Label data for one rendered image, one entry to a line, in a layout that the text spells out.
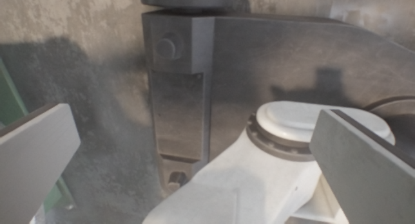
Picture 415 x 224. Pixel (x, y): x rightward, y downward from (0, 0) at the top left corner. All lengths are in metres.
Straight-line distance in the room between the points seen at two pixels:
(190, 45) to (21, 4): 0.64
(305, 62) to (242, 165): 0.25
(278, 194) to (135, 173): 0.80
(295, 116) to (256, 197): 0.15
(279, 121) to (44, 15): 0.77
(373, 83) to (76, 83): 0.87
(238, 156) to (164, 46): 0.23
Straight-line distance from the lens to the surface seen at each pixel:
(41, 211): 1.05
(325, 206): 0.50
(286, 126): 0.35
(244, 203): 0.28
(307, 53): 0.47
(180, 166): 0.58
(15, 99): 1.12
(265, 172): 0.32
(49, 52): 0.92
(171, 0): 0.44
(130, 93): 0.79
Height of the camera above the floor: 0.61
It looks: 60 degrees down
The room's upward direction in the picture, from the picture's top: 158 degrees counter-clockwise
